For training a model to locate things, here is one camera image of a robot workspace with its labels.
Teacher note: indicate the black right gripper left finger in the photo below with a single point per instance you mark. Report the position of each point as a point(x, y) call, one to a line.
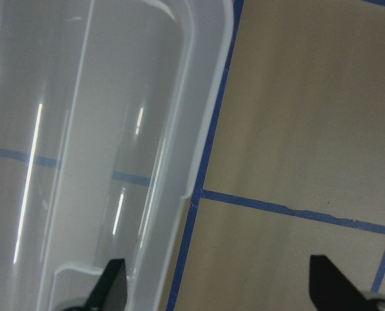
point(110, 291)

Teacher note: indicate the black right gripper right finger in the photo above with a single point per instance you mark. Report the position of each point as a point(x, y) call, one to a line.
point(330, 289)

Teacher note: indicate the clear plastic box lid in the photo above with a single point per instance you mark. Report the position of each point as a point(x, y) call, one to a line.
point(105, 107)

